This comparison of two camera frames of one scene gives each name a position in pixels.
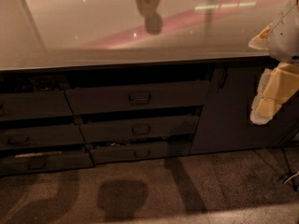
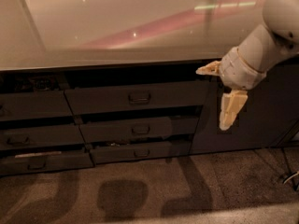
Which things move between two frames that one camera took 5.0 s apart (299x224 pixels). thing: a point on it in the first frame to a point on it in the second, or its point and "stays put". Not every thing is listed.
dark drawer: x=115 y=152 stays put
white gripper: x=285 y=41 to x=237 y=69
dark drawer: x=138 y=96 stays put
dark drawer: x=45 y=161 stays put
